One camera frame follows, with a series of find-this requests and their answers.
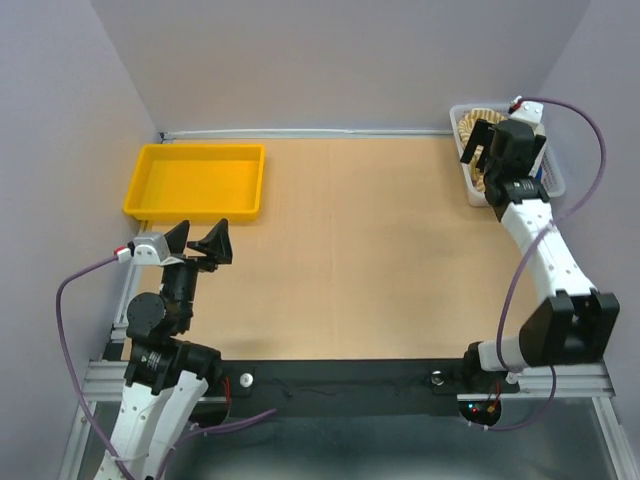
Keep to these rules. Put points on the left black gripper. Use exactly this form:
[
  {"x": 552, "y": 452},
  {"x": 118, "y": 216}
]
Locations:
[{"x": 217, "y": 242}]

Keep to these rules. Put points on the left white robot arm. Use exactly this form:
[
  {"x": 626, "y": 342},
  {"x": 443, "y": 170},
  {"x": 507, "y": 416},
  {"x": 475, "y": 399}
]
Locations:
[{"x": 165, "y": 376}]

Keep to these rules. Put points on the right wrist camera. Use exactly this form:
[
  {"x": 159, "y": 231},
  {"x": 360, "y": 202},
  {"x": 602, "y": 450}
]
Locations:
[{"x": 528, "y": 112}]

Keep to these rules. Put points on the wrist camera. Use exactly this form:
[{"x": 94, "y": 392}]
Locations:
[
  {"x": 528, "y": 112},
  {"x": 147, "y": 249}
]

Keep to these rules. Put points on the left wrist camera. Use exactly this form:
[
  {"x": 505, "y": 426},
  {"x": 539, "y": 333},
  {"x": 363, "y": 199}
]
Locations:
[{"x": 147, "y": 249}]

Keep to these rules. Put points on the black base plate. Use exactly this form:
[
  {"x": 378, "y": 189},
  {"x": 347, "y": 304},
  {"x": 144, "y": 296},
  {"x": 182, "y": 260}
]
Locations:
[{"x": 345, "y": 388}]

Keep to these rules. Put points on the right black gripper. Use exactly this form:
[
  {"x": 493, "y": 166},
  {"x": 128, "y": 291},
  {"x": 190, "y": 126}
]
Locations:
[{"x": 483, "y": 134}]

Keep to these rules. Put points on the white plastic basket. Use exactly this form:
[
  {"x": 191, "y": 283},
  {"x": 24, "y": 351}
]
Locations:
[{"x": 462, "y": 118}]

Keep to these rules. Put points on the yellow plastic tray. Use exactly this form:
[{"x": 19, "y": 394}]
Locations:
[{"x": 201, "y": 183}]

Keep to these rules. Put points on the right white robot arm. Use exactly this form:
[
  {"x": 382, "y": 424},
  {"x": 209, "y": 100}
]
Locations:
[{"x": 573, "y": 320}]

